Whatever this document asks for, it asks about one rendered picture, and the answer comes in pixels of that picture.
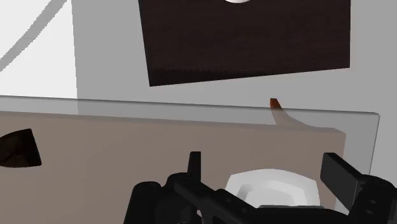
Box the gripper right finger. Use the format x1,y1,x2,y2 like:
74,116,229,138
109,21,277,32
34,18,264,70
319,152,397,224

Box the dark robot stand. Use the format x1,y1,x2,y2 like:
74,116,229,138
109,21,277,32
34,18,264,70
137,0,352,87

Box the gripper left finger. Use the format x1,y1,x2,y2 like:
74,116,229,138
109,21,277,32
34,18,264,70
123,151,260,224

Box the white bowl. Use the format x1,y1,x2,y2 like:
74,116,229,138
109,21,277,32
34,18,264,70
224,168,321,209

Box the brown table with glass top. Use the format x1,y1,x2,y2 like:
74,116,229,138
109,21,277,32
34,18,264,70
0,95,380,224

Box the black angular object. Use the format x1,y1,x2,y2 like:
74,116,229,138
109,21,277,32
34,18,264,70
0,128,43,169

